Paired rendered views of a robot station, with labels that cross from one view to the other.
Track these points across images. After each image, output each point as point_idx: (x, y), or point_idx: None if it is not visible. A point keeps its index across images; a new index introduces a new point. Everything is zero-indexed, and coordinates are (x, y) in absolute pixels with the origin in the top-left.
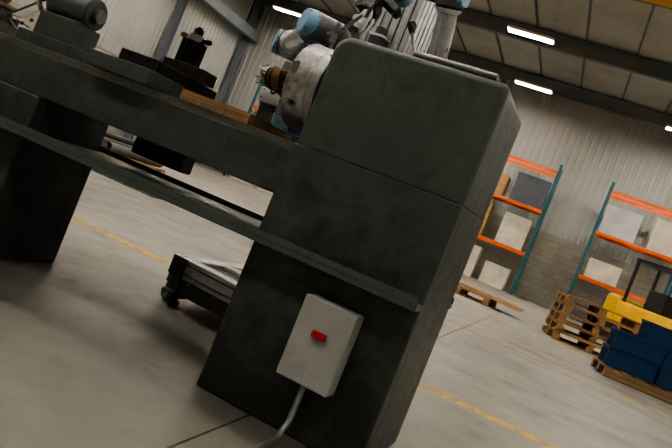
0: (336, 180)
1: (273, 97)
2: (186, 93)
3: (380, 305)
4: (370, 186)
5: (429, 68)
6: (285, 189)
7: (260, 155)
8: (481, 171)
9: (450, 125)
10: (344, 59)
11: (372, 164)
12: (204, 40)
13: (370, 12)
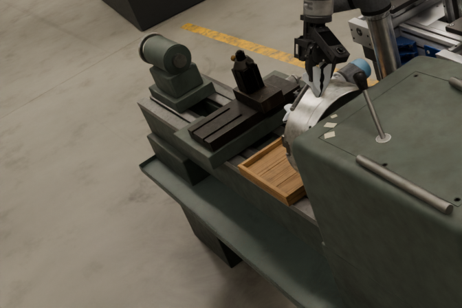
0: (370, 291)
1: (363, 38)
2: (241, 170)
3: None
4: (398, 307)
5: (372, 192)
6: (342, 285)
7: (315, 234)
8: None
9: (428, 266)
10: (304, 168)
11: (387, 285)
12: (247, 64)
13: (311, 73)
